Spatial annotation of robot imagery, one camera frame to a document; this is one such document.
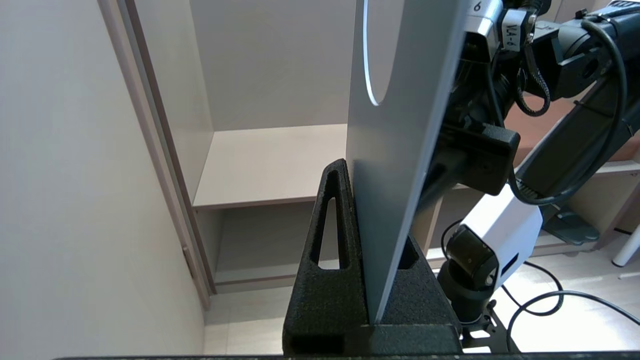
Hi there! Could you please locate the white furniture leg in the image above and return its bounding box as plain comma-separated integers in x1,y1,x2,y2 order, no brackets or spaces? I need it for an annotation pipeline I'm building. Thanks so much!
612,234,640,269

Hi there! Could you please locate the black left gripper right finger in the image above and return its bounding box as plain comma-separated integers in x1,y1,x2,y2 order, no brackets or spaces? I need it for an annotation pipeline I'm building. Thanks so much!
382,235,462,327

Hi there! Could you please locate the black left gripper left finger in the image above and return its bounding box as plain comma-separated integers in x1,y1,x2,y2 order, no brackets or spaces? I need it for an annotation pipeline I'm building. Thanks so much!
282,158,372,356

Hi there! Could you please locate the white and blue door hanger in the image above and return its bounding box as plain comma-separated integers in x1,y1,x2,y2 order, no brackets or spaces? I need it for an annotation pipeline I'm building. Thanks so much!
345,0,473,323

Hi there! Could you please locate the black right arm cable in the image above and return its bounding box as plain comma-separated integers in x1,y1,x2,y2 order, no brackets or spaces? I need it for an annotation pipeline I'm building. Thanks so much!
509,19,629,206

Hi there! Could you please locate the teal grey plastic foot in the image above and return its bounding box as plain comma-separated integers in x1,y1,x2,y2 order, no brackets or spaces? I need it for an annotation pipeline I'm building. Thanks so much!
542,209,601,246

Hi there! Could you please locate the white closet shelf board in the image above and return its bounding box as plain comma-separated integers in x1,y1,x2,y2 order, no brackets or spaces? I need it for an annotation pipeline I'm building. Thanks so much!
192,123,351,211

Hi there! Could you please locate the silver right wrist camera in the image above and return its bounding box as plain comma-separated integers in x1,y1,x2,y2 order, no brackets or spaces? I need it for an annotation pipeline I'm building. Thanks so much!
465,0,538,53

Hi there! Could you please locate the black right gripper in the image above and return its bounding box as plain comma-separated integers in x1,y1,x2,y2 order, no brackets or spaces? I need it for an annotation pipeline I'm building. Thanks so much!
440,122,521,197

